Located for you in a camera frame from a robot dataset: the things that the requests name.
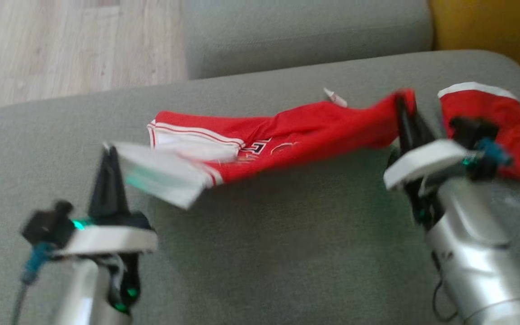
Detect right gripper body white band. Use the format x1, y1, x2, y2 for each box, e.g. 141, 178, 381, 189
383, 138, 469, 191

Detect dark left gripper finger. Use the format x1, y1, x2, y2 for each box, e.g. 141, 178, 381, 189
110, 146, 130, 217
88, 145, 115, 218

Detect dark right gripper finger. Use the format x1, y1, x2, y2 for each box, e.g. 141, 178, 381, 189
395, 94, 418, 155
408, 105, 438, 149

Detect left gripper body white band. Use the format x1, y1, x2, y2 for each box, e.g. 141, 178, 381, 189
59, 211, 159, 259

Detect red Bulls basketball shorts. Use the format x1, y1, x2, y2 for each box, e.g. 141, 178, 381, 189
437, 81, 520, 185

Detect red basketball jersey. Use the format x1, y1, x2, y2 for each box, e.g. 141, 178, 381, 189
103, 88, 423, 211

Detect yellow upholstered object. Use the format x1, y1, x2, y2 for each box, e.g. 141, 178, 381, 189
428, 0, 520, 82

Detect grey sofa back cushion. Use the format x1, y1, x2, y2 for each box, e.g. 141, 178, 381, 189
180, 0, 435, 81

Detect large grey sofa seat cushion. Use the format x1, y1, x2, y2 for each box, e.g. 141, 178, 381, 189
0, 49, 520, 325

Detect left camera cable teal plug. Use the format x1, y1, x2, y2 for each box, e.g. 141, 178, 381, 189
11, 243, 58, 325

